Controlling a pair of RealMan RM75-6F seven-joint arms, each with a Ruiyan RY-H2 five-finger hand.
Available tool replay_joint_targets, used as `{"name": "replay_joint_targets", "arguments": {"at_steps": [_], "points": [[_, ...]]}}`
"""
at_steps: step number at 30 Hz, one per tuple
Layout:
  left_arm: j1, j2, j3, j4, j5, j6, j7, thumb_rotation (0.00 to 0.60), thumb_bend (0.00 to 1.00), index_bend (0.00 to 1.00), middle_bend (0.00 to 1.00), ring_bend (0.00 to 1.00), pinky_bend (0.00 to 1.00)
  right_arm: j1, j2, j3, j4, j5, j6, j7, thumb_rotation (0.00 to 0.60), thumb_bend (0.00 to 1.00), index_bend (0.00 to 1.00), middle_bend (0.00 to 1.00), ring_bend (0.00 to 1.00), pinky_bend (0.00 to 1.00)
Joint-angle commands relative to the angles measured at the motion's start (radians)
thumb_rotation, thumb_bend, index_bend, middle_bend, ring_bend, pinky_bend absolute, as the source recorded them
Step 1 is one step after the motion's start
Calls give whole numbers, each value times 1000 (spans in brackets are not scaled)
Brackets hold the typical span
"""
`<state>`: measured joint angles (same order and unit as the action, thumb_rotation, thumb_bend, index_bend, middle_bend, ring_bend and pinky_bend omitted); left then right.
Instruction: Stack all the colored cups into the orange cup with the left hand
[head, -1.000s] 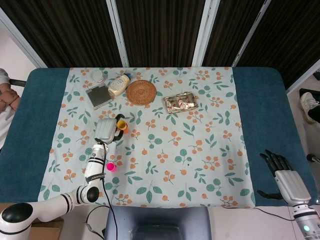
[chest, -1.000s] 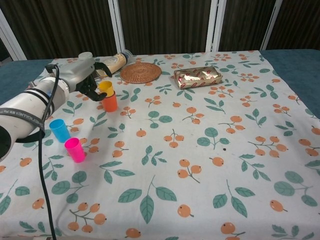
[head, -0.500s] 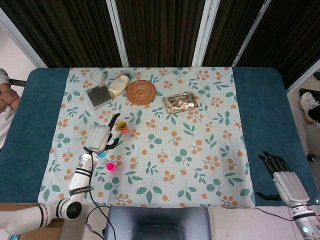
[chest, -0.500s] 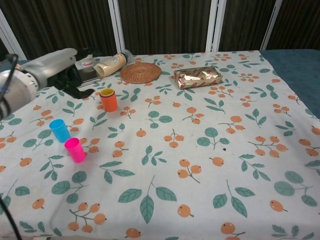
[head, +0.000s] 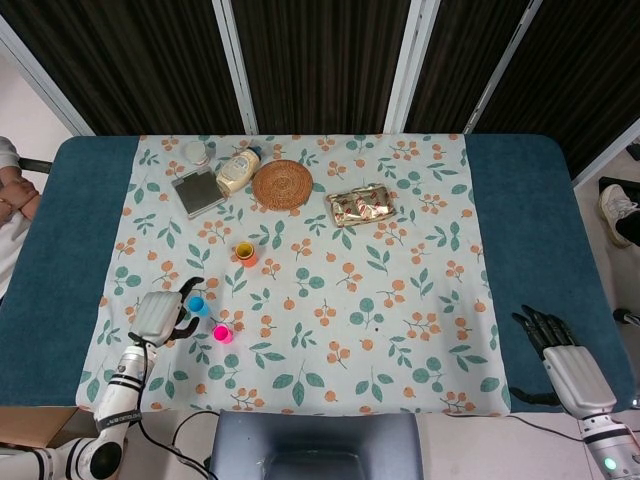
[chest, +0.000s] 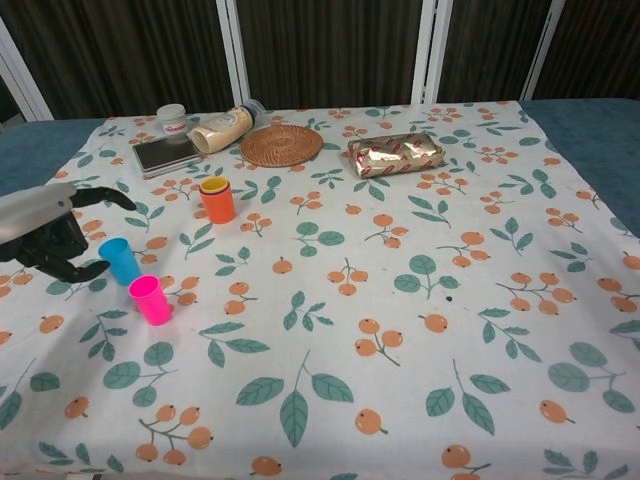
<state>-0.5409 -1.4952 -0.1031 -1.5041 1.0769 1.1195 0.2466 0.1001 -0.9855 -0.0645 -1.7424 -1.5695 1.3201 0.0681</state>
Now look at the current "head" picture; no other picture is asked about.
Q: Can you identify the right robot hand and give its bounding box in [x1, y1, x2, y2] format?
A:
[509, 304, 617, 417]

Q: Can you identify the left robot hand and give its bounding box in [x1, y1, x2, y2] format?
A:
[128, 277, 206, 347]

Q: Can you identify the orange plastic cup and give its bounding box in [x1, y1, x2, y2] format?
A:
[234, 241, 259, 269]

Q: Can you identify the grey square flat box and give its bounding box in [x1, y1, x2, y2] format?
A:
[171, 168, 227, 220]

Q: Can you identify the blue felt table cover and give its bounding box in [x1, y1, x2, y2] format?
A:
[0, 133, 637, 414]

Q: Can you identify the brown cardboard box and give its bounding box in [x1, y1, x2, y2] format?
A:
[0, 406, 97, 450]

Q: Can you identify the person in white clothes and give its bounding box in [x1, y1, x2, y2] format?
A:
[0, 135, 43, 304]

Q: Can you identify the floral printed tablecloth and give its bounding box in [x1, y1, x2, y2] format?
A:
[74, 133, 512, 417]

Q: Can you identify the cream squeeze bottle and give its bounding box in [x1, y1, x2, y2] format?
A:
[215, 145, 265, 195]

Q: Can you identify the small white jar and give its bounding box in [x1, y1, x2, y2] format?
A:
[183, 141, 210, 168]

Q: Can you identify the white sneaker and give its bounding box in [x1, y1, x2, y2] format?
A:
[599, 183, 640, 250]

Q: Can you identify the round woven rattan coaster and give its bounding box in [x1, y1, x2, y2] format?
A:
[251, 159, 315, 212]

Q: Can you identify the gold foil snack packet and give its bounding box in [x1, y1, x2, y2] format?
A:
[325, 183, 399, 229]

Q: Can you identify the dark folding screen panel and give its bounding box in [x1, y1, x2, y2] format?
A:
[467, 0, 640, 181]
[0, 0, 246, 137]
[227, 0, 419, 135]
[402, 0, 544, 134]

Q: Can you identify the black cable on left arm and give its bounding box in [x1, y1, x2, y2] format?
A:
[128, 331, 152, 421]

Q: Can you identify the black floor cable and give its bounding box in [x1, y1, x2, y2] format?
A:
[169, 410, 221, 477]

